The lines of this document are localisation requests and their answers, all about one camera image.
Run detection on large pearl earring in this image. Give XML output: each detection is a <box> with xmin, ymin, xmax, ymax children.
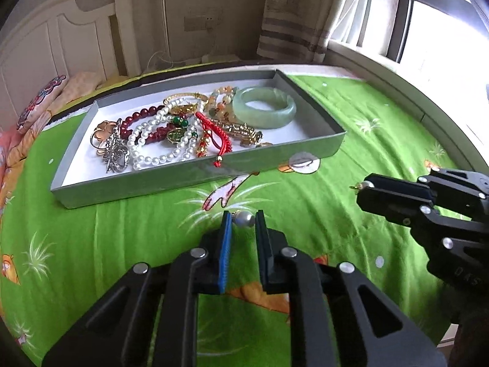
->
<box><xmin>350</xmin><ymin>180</ymin><xmax>375</xmax><ymax>193</ymax></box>
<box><xmin>232</xmin><ymin>210</ymin><xmax>255</xmax><ymax>228</ymax></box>

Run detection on white pearl necklace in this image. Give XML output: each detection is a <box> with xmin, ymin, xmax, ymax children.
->
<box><xmin>126</xmin><ymin>97</ymin><xmax>207</xmax><ymax>172</ymax></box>

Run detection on multicolour stone bead bracelet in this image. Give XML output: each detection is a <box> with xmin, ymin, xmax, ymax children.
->
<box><xmin>205</xmin><ymin>84</ymin><xmax>240</xmax><ymax>124</ymax></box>

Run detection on silver rhinestone brooch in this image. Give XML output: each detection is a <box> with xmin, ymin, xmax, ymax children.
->
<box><xmin>102</xmin><ymin>120</ymin><xmax>130</xmax><ymax>173</ymax></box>

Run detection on grey shallow jewelry box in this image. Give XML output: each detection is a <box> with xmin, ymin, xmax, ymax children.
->
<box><xmin>50</xmin><ymin>68</ymin><xmax>345</xmax><ymax>209</ymax></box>

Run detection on pale green jade bangle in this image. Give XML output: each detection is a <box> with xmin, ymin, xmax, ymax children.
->
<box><xmin>232</xmin><ymin>87</ymin><xmax>297</xmax><ymax>129</ymax></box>

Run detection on gold bangle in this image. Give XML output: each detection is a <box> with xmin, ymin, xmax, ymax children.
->
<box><xmin>163</xmin><ymin>92</ymin><xmax>209</xmax><ymax>116</ymax></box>

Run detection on gold key rings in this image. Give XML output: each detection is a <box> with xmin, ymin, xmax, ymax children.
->
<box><xmin>89</xmin><ymin>119</ymin><xmax>123</xmax><ymax>157</ymax></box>

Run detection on green cartoon print blanket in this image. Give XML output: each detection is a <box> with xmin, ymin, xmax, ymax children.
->
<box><xmin>1</xmin><ymin>76</ymin><xmax>453</xmax><ymax>363</ymax></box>

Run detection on printed beige curtain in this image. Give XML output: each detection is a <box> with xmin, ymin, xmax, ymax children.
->
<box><xmin>257</xmin><ymin>0</ymin><xmax>368</xmax><ymax>63</ymax></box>

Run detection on patterned embroidered pillow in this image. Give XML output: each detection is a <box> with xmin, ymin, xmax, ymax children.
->
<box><xmin>17</xmin><ymin>75</ymin><xmax>68</xmax><ymax>134</ymax></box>

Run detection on folded pink floral quilt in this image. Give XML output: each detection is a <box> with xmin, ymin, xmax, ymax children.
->
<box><xmin>0</xmin><ymin>124</ymin><xmax>23</xmax><ymax>177</ymax></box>

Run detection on white wooden headboard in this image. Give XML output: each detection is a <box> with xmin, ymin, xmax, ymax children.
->
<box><xmin>1</xmin><ymin>0</ymin><xmax>142</xmax><ymax>128</ymax></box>

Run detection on red knotted cord bracelet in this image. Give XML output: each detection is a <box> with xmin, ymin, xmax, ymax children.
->
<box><xmin>194</xmin><ymin>111</ymin><xmax>234</xmax><ymax>168</ymax></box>

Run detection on gold chain pendant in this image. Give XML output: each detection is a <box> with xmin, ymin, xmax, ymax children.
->
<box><xmin>211</xmin><ymin>118</ymin><xmax>263</xmax><ymax>147</ymax></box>

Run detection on wall power socket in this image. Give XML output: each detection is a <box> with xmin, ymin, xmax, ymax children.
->
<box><xmin>183</xmin><ymin>15</ymin><xmax>221</xmax><ymax>32</ymax></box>

